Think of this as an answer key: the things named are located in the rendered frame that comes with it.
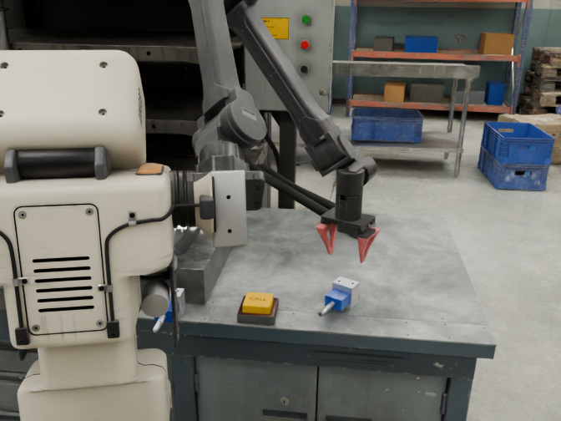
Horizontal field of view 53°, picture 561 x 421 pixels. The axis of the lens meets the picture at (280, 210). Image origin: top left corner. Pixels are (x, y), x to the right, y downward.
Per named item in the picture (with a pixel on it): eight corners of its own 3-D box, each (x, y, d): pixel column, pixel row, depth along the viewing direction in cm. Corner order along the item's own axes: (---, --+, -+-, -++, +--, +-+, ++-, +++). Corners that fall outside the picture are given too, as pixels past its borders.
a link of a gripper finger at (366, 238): (349, 251, 127) (351, 212, 123) (378, 259, 123) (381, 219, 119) (335, 262, 121) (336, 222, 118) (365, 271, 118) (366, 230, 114)
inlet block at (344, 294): (330, 329, 118) (331, 306, 116) (310, 322, 121) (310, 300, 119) (357, 302, 129) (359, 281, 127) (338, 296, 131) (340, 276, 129)
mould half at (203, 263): (204, 305, 127) (203, 251, 122) (95, 296, 130) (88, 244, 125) (245, 221, 173) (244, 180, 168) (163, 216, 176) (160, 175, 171)
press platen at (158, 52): (236, 109, 183) (235, 48, 176) (-126, 97, 197) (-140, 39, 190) (270, 74, 260) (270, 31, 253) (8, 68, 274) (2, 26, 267)
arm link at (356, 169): (332, 166, 114) (358, 170, 112) (344, 158, 120) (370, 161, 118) (331, 198, 117) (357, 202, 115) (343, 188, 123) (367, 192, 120)
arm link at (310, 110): (198, 3, 115) (232, -32, 109) (213, 2, 120) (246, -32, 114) (314, 178, 117) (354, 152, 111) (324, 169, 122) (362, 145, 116)
